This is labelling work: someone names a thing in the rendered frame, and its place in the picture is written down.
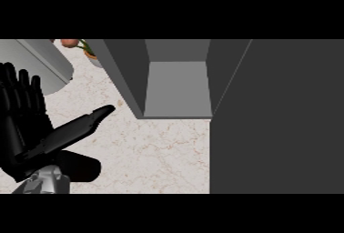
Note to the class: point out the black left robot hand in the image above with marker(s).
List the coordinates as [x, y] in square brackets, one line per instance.
[27, 133]

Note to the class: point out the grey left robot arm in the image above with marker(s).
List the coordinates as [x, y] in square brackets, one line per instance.
[48, 183]

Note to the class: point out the grey open cabinet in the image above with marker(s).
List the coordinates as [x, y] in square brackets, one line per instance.
[176, 88]

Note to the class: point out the dark grey cabinet door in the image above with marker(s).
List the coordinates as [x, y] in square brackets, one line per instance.
[278, 121]

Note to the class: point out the potted pink flower plant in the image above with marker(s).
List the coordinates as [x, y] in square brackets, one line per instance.
[89, 54]

